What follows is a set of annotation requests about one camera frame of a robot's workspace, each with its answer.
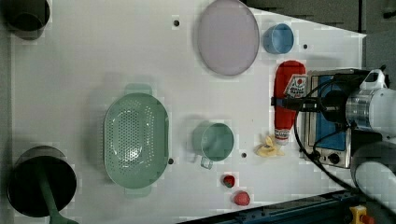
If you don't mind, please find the red strawberry toy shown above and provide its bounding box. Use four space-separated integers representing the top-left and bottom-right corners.
222 175 235 188

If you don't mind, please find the green oval strainer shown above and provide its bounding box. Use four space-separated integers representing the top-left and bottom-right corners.
103 83 169 198

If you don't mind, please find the black pot with green ladle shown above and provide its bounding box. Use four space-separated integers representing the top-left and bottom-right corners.
7 146 78 217

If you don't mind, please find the peeled banana toy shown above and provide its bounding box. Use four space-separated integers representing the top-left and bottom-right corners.
256 135 285 158

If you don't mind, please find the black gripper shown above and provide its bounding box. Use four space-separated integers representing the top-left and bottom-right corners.
271 91 348 130

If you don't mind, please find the pink strawberry toy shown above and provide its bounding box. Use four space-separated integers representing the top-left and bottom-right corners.
233 191 250 206

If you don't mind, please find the black cable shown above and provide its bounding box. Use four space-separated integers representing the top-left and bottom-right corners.
292 74 359 194

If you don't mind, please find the green mug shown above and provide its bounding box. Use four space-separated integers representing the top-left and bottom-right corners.
191 121 234 170

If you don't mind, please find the silver toaster oven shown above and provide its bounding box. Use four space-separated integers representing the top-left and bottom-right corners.
303 68 384 170

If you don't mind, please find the grey round plate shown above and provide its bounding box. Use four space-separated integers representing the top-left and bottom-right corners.
197 0 260 76

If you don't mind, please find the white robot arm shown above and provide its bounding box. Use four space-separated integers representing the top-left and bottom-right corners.
271 69 395 212

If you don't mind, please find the yellow emergency stop button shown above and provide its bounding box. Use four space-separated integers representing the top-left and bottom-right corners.
349 205 375 224

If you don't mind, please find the blue cup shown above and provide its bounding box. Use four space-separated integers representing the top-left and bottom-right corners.
263 23 294 54

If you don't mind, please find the red ketchup bottle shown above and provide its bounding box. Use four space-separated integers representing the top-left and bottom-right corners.
273 61 307 146

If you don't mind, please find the green ladle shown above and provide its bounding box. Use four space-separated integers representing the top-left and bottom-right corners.
35 161 79 224

